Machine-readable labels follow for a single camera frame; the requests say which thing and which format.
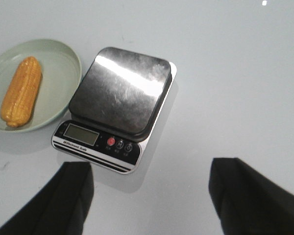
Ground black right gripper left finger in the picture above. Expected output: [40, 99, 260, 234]
[0, 162, 94, 235]

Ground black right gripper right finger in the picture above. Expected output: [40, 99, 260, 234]
[208, 158, 294, 235]

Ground orange corn cob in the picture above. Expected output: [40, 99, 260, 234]
[0, 56, 42, 128]

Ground black silver kitchen scale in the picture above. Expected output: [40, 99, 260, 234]
[51, 47, 177, 174]

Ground light green plate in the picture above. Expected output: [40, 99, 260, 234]
[0, 39, 82, 133]

